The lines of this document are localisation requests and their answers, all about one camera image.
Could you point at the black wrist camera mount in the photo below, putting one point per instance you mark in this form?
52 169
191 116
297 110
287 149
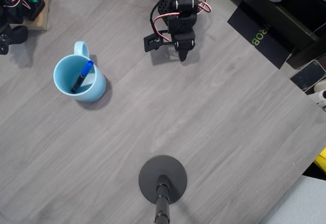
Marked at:
150 43

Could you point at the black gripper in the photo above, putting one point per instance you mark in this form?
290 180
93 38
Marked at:
185 44

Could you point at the yellow object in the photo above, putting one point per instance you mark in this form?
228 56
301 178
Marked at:
322 159

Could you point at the white plastic device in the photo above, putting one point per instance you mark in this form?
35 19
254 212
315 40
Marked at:
319 86

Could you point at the light blue mug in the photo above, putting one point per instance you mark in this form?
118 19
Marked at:
100 86

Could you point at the smartphone with dark screen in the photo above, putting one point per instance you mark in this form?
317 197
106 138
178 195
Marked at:
308 75

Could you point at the black box with green lettering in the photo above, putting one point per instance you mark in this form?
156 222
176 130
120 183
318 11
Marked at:
254 25

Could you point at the light grey fabric surface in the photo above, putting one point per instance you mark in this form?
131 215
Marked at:
305 203

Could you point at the black round-base camera stand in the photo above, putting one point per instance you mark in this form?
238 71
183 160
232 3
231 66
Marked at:
152 173

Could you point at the wooden base board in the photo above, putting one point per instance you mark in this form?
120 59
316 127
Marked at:
42 20

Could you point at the blue marker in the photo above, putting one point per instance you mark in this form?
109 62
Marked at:
86 68

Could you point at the black leader arm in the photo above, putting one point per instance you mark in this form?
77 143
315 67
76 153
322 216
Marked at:
17 34

